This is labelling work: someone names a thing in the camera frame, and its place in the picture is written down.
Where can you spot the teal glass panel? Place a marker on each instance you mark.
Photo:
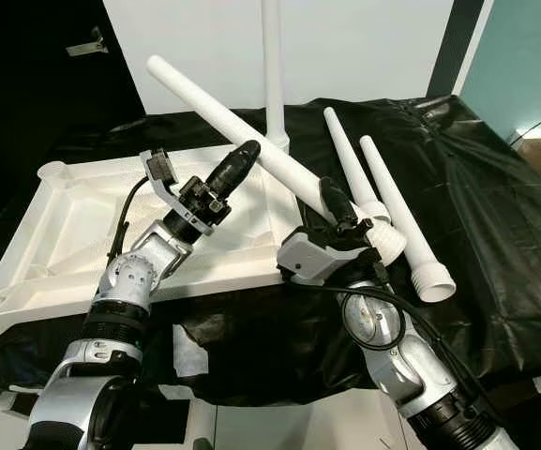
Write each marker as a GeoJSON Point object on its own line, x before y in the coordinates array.
{"type": "Point", "coordinates": [528, 61]}

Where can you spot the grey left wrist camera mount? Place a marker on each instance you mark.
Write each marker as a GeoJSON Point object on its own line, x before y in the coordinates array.
{"type": "Point", "coordinates": [165, 192]}

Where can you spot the black wall pillar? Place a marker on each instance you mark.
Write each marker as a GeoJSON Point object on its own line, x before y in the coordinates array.
{"type": "Point", "coordinates": [459, 47]}

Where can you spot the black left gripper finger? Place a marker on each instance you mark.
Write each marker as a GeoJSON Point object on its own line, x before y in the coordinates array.
{"type": "Point", "coordinates": [237, 167]}

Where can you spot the white tapered table leg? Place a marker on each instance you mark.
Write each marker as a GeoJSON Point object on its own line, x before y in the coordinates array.
{"type": "Point", "coordinates": [397, 206]}
{"type": "Point", "coordinates": [273, 56]}
{"type": "Point", "coordinates": [350, 155]}
{"type": "Point", "coordinates": [204, 94]}

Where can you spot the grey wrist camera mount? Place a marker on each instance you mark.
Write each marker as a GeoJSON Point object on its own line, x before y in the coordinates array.
{"type": "Point", "coordinates": [308, 258]}
{"type": "Point", "coordinates": [165, 192]}

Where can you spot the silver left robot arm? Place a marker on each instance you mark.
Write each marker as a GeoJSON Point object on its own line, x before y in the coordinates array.
{"type": "Point", "coordinates": [129, 281]}

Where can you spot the white plastic table top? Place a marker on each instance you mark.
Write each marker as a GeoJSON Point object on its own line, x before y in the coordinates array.
{"type": "Point", "coordinates": [82, 234]}

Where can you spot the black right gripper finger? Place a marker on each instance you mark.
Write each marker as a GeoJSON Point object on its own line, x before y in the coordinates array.
{"type": "Point", "coordinates": [339, 204]}

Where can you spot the black door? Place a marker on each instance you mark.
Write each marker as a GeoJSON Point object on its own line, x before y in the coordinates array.
{"type": "Point", "coordinates": [26, 103]}

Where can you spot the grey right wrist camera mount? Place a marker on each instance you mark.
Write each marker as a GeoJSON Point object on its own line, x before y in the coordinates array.
{"type": "Point", "coordinates": [308, 258]}

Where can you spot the black plastic table cover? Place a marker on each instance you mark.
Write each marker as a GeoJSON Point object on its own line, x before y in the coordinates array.
{"type": "Point", "coordinates": [504, 225]}

